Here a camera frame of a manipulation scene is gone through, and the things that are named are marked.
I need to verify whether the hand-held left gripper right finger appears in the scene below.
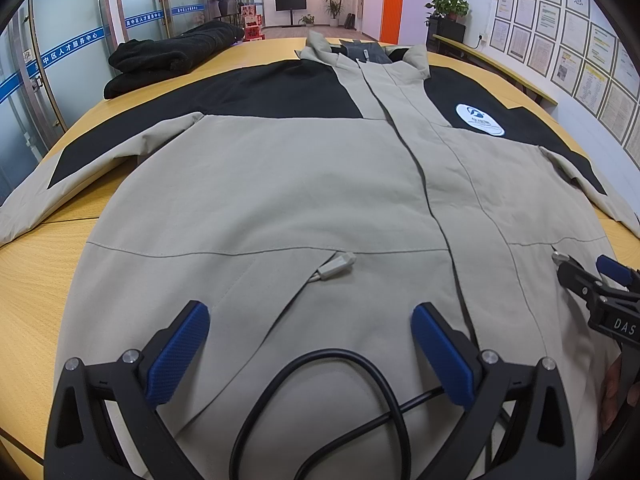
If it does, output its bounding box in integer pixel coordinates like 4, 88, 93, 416
410, 301, 601, 480

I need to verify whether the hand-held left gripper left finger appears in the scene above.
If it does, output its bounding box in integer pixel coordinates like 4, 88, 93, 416
52, 300, 211, 480

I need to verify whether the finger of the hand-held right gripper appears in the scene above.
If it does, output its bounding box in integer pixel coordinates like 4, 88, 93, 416
596, 254, 640, 296
551, 251, 603, 311

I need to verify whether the grey and black jacket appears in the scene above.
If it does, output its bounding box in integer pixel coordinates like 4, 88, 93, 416
0, 30, 640, 480

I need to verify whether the person's right hand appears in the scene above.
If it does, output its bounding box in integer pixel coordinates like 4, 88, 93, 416
600, 349, 632, 433

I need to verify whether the long wooden bench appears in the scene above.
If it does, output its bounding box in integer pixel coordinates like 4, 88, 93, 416
432, 34, 559, 107

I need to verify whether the black cabinet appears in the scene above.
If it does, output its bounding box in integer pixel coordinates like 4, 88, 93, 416
426, 16, 466, 53

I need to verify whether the leafy potted plant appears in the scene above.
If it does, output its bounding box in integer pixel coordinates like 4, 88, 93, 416
425, 0, 470, 23

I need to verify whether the black folded garment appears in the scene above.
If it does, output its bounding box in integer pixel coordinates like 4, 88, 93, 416
102, 21, 246, 101

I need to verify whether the frosted glass partition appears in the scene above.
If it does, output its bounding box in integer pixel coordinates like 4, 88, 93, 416
0, 0, 211, 211

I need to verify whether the orange pillar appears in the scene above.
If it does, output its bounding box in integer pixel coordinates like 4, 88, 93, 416
380, 0, 406, 46

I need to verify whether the stack of red boxes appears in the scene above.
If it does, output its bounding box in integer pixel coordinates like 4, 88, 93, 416
241, 4, 265, 42

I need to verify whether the tall potted palm plant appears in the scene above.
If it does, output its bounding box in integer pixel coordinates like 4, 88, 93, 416
321, 0, 354, 28

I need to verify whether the black television on stand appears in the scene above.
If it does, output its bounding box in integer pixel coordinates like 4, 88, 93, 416
274, 0, 308, 29

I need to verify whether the black cable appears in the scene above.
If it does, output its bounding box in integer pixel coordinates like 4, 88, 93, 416
229, 350, 506, 480

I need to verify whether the wall of framed notices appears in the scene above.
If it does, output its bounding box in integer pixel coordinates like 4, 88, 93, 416
489, 0, 640, 161

